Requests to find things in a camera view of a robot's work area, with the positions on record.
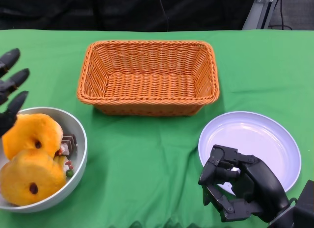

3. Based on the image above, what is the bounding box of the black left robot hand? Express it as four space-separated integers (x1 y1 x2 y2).
0 48 30 138

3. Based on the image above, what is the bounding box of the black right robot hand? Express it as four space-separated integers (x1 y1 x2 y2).
198 144 290 223

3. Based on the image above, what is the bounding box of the orange bagel bread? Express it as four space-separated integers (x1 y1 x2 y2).
1 113 64 160
0 149 67 206

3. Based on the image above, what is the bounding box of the grey-green bowl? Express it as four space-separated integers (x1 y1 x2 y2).
0 106 88 213

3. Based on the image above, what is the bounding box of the pale lavender plate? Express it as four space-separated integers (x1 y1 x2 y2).
198 111 302 196

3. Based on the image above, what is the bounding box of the chocolate cake slice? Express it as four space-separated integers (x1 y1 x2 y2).
61 134 78 155

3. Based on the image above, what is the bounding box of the orange wicker basket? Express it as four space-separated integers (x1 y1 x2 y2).
77 39 220 117

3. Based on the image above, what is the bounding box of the green tablecloth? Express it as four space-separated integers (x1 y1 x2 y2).
0 29 314 228

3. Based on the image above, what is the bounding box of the black backdrop cloth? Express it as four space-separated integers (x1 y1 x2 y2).
0 0 258 32

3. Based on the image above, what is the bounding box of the grey metal stand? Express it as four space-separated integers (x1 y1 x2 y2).
242 0 280 30

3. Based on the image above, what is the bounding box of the black floor cable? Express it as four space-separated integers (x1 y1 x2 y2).
268 0 294 30

